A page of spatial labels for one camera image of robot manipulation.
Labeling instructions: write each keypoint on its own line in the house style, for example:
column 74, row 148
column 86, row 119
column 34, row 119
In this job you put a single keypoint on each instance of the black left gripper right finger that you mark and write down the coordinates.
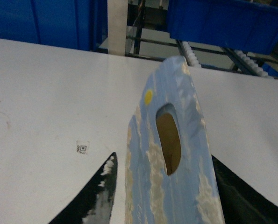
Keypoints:
column 242, row 204

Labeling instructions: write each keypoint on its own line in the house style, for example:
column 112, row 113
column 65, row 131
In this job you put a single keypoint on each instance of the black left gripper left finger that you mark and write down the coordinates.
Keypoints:
column 94, row 203

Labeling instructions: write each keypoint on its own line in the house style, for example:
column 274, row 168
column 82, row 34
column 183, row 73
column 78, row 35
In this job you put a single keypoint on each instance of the flower gift bag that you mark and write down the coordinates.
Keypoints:
column 170, row 175

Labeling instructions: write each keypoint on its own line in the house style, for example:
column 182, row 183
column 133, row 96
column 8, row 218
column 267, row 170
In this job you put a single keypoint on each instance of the small QR code sticker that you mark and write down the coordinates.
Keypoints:
column 82, row 146

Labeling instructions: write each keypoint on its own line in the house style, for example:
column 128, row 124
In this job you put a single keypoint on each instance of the blue crate on low rack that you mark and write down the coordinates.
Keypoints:
column 235, row 24

